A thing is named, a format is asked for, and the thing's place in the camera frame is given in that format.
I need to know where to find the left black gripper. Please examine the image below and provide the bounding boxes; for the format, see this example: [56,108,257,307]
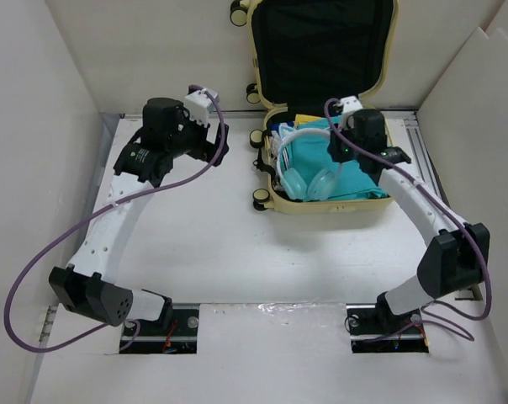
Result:
[168,102,230,167]

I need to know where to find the teal cloth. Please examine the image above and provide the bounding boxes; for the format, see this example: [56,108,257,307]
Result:
[273,119,388,202]

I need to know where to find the yellow cloth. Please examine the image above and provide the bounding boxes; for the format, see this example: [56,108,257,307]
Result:
[294,114,322,127]

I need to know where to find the teal cat-ear headphones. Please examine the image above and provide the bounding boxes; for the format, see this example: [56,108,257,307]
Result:
[277,124,352,202]

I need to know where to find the cream printed zip pouch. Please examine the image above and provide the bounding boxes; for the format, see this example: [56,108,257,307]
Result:
[267,130,282,167]

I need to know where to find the yellow suitcase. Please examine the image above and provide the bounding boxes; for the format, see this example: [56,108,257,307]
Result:
[230,1,399,215]

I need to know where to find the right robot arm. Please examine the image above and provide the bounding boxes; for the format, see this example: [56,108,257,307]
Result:
[324,99,492,335]

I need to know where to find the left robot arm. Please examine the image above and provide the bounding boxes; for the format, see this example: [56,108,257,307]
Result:
[49,86,229,334]

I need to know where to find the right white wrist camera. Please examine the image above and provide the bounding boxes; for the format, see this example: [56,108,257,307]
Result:
[336,96,363,120]

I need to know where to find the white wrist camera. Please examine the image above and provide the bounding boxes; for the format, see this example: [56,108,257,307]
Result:
[183,85,220,128]
[336,96,363,120]

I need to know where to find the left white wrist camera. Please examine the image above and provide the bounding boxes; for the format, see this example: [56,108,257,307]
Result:
[183,85,220,128]

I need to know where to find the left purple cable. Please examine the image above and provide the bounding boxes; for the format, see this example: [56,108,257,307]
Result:
[3,83,230,354]

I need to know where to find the purple cable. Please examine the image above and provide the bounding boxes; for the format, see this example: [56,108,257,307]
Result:
[323,97,490,344]
[3,83,230,354]

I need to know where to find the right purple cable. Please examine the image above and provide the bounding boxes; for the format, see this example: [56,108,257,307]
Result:
[323,97,490,344]

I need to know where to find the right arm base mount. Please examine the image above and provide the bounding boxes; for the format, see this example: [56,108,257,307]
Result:
[344,304,429,354]

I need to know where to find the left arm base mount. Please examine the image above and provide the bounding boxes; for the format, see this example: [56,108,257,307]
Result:
[119,305,200,355]

